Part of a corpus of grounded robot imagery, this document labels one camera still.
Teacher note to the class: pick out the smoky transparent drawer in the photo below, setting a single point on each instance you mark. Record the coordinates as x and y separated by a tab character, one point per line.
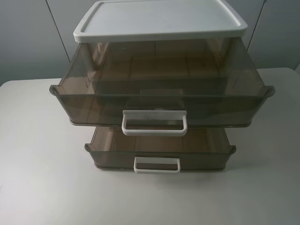
200	149
213	80

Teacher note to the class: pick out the white plastic drawer cabinet frame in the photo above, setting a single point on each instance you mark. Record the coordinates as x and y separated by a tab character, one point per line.
115	33

